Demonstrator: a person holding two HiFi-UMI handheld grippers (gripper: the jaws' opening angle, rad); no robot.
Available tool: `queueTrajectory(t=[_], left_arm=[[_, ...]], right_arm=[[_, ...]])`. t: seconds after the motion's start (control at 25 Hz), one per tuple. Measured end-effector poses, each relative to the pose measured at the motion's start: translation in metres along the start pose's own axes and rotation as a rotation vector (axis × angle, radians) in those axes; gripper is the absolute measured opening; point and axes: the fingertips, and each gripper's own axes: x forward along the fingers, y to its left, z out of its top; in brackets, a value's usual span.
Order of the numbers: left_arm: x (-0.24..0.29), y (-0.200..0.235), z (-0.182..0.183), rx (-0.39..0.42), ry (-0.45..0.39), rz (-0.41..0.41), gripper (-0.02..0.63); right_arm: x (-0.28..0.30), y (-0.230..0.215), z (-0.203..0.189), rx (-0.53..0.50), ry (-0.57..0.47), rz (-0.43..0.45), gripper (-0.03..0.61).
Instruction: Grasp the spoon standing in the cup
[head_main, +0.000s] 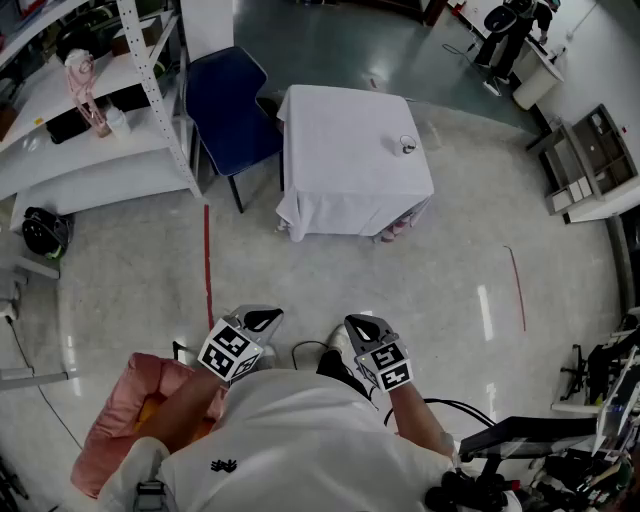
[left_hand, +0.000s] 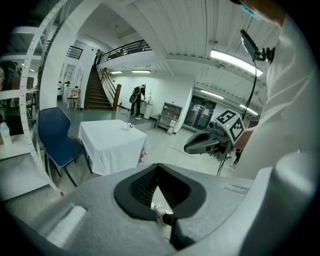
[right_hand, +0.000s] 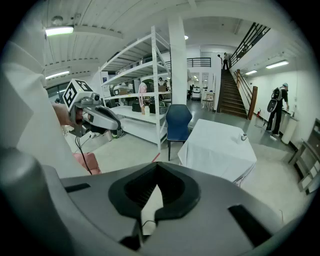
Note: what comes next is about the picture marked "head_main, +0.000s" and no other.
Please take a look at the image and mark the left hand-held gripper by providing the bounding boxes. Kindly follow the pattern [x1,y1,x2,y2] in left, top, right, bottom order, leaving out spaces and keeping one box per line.
[197,304,285,384]

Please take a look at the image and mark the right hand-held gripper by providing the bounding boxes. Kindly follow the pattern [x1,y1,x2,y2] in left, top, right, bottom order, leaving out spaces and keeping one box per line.
[343,313,413,394]

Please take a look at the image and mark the white cup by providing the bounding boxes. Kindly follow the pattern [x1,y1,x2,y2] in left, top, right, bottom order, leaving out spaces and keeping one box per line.
[387,133,419,157]

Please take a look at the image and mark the person's left forearm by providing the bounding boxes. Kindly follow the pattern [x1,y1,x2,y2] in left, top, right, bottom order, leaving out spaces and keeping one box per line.
[134,368,229,454]

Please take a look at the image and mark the person's right forearm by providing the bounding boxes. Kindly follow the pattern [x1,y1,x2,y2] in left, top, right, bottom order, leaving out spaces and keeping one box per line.
[388,382,456,459]

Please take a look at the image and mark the person's white shoe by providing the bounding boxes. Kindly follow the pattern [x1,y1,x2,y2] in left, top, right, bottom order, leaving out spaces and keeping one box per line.
[327,323,352,354]

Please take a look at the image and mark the person's black trousers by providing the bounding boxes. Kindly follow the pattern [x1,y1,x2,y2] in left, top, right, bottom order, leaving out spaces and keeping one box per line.
[315,349,374,401]

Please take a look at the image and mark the pink stool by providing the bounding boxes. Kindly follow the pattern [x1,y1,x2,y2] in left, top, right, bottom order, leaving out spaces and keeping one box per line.
[373,208,426,245]

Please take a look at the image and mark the person's white shirt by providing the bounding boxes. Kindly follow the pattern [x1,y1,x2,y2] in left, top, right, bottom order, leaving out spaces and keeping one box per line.
[97,368,524,512]

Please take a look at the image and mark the orange cylinder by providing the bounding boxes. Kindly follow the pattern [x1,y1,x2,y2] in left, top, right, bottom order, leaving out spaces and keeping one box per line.
[133,397,166,434]

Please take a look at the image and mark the table with white cloth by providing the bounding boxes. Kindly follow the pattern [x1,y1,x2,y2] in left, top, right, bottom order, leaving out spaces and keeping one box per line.
[275,83,435,244]

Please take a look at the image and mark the pink cushion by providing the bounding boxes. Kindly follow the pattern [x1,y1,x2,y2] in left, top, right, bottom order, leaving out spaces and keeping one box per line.
[69,352,231,500]

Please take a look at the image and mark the blue chair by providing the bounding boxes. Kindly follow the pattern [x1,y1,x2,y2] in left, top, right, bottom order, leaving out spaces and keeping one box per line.
[183,45,286,215]

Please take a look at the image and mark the white metal shelf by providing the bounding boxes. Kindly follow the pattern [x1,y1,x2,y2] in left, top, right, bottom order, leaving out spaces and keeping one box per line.
[0,0,204,221]

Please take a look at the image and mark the black helmet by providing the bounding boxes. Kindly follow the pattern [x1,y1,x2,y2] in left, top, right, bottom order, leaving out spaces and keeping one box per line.
[21,206,75,260]

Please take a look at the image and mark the white jar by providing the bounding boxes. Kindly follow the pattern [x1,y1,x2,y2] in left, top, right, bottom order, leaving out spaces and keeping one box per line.
[105,107,132,141]

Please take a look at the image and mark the grey open cabinet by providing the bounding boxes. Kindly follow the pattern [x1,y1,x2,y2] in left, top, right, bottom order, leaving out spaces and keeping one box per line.
[525,103,640,224]

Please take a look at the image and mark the white round table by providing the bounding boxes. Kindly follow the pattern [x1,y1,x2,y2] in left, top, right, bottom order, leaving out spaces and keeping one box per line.
[512,37,566,111]

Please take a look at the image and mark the brown box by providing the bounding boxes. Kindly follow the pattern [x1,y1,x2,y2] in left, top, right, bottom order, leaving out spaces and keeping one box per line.
[110,17,164,57]

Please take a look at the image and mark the black cable bundle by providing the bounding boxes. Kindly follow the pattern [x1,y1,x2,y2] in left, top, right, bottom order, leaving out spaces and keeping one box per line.
[383,397,496,429]

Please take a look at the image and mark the black camera gear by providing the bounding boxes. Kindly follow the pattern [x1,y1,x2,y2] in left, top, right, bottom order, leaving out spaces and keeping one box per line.
[424,469,521,512]

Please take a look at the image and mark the grey chest strap buckle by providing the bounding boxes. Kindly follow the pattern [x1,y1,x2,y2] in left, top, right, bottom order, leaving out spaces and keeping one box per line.
[134,479,166,512]

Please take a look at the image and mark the white desk frame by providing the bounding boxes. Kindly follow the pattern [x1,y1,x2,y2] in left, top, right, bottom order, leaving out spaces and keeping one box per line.
[0,252,81,394]

